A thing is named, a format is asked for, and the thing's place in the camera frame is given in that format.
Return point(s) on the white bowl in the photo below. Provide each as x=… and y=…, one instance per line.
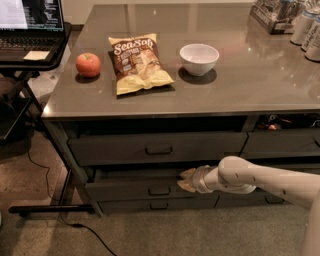
x=198, y=59

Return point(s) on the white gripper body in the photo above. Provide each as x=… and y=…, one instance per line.
x=199, y=179

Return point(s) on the sea salt chips bag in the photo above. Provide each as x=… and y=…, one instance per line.
x=137, y=65

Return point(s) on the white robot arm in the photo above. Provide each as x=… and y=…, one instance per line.
x=239, y=176

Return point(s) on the white can right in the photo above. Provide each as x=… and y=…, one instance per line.
x=313, y=51

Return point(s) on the white can middle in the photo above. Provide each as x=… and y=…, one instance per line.
x=314, y=29

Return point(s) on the open black laptop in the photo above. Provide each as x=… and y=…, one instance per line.
x=30, y=25

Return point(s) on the grey drawer cabinet frame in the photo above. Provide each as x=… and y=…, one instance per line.
x=65, y=129

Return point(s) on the cardboard box of cans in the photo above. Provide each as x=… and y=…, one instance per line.
x=277, y=16

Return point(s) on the white can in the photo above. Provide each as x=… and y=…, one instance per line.
x=313, y=51
x=303, y=25
x=314, y=29

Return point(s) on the white can left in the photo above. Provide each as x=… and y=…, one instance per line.
x=303, y=25

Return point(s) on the black laptop stand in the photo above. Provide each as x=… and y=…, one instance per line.
x=22, y=74

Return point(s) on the red apple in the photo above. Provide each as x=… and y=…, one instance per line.
x=88, y=65

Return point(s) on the yellow sticky note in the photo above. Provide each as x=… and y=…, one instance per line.
x=36, y=55

